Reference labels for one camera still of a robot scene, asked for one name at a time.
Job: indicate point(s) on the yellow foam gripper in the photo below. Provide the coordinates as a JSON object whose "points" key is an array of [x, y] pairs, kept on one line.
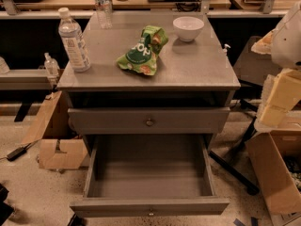
{"points": [[288, 44]]}

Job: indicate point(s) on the grey drawer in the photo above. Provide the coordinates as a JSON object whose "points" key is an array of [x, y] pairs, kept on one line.
{"points": [[96, 121], [149, 175]]}

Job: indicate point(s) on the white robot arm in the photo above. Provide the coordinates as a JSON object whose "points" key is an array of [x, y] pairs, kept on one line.
{"points": [[286, 40]]}

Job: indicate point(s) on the grey wooden drawer cabinet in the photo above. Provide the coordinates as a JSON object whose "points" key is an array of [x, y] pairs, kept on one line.
{"points": [[195, 74]]}

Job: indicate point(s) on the black folding side table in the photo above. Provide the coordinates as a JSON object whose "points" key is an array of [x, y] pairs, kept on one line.
{"points": [[251, 69]]}

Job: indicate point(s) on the cardboard box right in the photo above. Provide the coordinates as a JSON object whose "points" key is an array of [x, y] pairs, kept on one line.
{"points": [[266, 152]]}

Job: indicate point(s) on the cardboard box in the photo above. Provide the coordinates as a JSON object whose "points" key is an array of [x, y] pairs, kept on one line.
{"points": [[266, 152], [60, 147]]}

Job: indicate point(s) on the small sanitizer pump bottle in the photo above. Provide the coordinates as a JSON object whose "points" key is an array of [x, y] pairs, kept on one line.
{"points": [[226, 49]]}

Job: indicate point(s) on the white ceramic bowl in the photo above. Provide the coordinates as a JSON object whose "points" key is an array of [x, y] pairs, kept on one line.
{"points": [[187, 28]]}

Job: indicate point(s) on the green snack bag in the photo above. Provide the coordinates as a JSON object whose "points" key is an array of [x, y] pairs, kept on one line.
{"points": [[142, 58]]}

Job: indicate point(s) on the clear water bottle rear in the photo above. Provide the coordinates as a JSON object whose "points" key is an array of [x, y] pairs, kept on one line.
{"points": [[104, 13]]}

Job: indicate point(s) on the large labelled water bottle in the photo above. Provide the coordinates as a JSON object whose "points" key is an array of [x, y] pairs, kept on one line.
{"points": [[72, 37]]}

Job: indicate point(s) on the cardboard box left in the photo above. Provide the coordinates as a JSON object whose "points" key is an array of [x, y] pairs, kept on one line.
{"points": [[60, 147]]}

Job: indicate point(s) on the small clear bottle left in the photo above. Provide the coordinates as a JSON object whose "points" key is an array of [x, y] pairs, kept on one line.
{"points": [[51, 65]]}

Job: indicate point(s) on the grey low shelf left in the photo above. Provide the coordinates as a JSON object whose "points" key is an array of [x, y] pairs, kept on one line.
{"points": [[35, 79]]}

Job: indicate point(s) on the black power adapter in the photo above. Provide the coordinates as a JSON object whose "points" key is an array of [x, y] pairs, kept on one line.
{"points": [[16, 153]]}

